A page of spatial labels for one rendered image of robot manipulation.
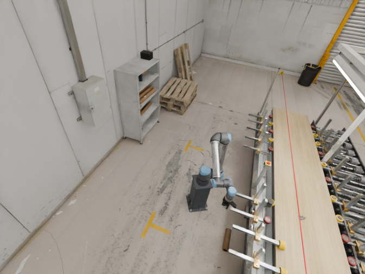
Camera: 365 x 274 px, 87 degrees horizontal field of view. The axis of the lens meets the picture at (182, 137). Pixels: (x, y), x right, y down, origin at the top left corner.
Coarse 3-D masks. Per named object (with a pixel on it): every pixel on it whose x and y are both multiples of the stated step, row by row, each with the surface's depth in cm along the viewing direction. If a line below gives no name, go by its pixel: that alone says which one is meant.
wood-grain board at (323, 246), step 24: (288, 120) 371; (288, 144) 316; (312, 144) 322; (288, 168) 275; (312, 168) 280; (288, 192) 243; (312, 192) 247; (288, 216) 219; (312, 216) 221; (288, 240) 198; (312, 240) 201; (336, 240) 203; (288, 264) 182; (312, 264) 183; (336, 264) 185
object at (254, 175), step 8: (256, 120) 409; (256, 128) 377; (256, 136) 356; (256, 144) 340; (256, 160) 309; (256, 168) 297; (256, 176) 285; (248, 224) 228; (248, 240) 212; (248, 248) 208; (248, 256) 202; (248, 272) 191
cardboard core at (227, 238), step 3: (228, 228) 285; (225, 231) 285; (228, 231) 282; (225, 234) 280; (228, 234) 278; (225, 237) 276; (228, 237) 275; (225, 240) 272; (228, 240) 272; (225, 243) 269; (228, 243) 270; (225, 246) 266; (228, 246) 267; (225, 249) 263; (228, 249) 265
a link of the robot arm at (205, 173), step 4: (200, 168) 266; (204, 168) 266; (208, 168) 266; (200, 172) 263; (204, 172) 260; (208, 172) 260; (200, 176) 266; (204, 176) 262; (208, 176) 263; (204, 180) 269
